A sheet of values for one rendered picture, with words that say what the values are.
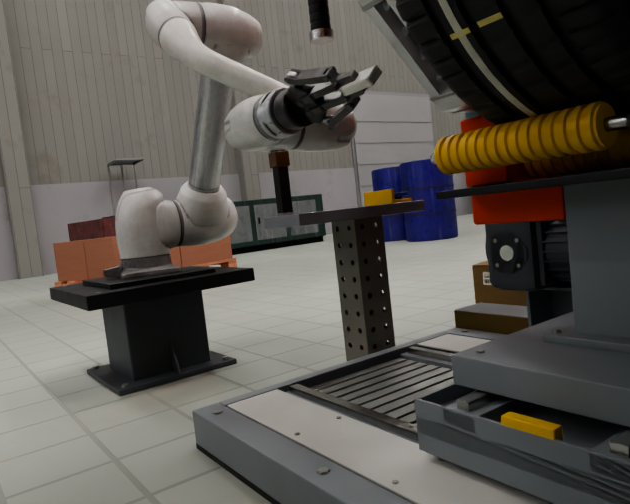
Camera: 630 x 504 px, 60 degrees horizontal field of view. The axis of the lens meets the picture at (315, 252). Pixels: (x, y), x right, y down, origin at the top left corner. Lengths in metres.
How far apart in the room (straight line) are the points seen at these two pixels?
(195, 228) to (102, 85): 7.64
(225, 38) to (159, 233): 0.61
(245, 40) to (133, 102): 7.84
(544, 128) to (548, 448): 0.38
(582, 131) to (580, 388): 0.30
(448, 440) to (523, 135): 0.41
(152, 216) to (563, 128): 1.30
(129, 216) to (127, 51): 7.96
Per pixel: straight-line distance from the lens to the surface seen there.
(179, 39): 1.44
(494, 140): 0.78
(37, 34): 9.36
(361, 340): 1.50
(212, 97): 1.67
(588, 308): 0.85
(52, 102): 9.11
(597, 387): 0.70
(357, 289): 1.47
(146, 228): 1.75
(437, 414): 0.79
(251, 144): 1.10
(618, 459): 0.66
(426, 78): 0.86
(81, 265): 4.39
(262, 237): 7.81
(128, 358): 1.73
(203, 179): 1.76
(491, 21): 0.68
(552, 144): 0.74
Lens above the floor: 0.45
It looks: 4 degrees down
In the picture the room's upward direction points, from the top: 6 degrees counter-clockwise
